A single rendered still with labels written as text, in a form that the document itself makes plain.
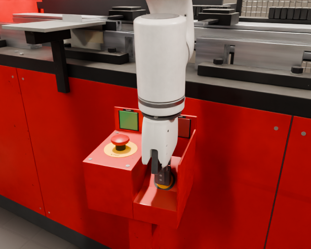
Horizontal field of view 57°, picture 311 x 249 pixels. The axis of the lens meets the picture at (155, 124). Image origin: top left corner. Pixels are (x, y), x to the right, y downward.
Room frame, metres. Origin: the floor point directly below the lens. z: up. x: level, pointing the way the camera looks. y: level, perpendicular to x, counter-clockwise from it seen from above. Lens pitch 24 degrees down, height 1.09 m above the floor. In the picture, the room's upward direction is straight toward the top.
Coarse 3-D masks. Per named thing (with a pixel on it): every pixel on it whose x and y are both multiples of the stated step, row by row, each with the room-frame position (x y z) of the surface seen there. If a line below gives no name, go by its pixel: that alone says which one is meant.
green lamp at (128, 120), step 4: (120, 112) 0.63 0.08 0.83; (124, 112) 0.63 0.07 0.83; (128, 112) 0.63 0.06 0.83; (132, 112) 0.62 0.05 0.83; (120, 116) 0.63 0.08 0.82; (124, 116) 0.63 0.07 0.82; (128, 116) 0.63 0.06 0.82; (132, 116) 0.62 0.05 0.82; (136, 116) 0.62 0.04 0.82; (120, 120) 0.63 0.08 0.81; (124, 120) 0.63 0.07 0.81; (128, 120) 0.63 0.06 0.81; (132, 120) 0.62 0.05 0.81; (136, 120) 0.62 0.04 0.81; (120, 124) 0.63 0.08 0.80; (124, 124) 0.63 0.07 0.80; (128, 124) 0.63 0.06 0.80; (132, 124) 0.62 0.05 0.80; (136, 124) 0.62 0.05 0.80; (128, 128) 0.63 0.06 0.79; (132, 128) 0.62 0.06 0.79; (136, 128) 0.62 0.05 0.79
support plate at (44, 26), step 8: (16, 24) 0.92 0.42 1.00; (24, 24) 0.92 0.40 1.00; (32, 24) 0.92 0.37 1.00; (40, 24) 0.92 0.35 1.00; (48, 24) 0.92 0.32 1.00; (56, 24) 0.92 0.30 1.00; (64, 24) 0.92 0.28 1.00; (72, 24) 0.92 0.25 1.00; (80, 24) 0.93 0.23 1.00; (88, 24) 0.96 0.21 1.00; (96, 24) 0.99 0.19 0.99
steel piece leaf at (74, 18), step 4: (64, 16) 1.02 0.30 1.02; (68, 16) 1.01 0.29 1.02; (72, 16) 1.00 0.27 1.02; (76, 16) 0.99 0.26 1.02; (80, 16) 0.98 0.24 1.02; (64, 20) 1.02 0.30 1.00; (68, 20) 1.01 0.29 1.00; (72, 20) 1.00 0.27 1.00; (76, 20) 0.99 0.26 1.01; (80, 20) 0.98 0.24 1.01; (84, 20) 1.04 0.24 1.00; (88, 20) 1.04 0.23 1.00; (92, 20) 1.04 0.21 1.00; (96, 20) 1.04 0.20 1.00
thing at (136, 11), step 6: (120, 6) 1.32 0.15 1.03; (126, 6) 1.32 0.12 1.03; (132, 6) 1.32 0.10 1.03; (114, 12) 1.26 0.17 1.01; (120, 12) 1.25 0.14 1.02; (126, 12) 1.24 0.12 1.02; (132, 12) 1.22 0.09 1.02; (138, 12) 1.26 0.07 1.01; (144, 12) 1.30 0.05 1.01; (96, 18) 1.12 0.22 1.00; (102, 18) 1.12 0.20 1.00; (108, 18) 1.15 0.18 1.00; (114, 18) 1.19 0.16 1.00; (120, 18) 1.25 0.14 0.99; (126, 18) 1.24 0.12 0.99; (132, 18) 1.22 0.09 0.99
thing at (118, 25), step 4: (100, 20) 1.07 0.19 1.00; (104, 20) 1.07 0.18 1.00; (108, 20) 1.06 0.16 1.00; (104, 24) 1.04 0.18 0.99; (108, 24) 1.03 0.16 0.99; (112, 24) 1.02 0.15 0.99; (116, 24) 1.02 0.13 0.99; (120, 24) 1.04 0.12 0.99; (104, 28) 1.04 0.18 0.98; (108, 28) 1.03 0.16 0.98; (112, 28) 1.02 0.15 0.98; (116, 28) 1.02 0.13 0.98; (120, 28) 1.04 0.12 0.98
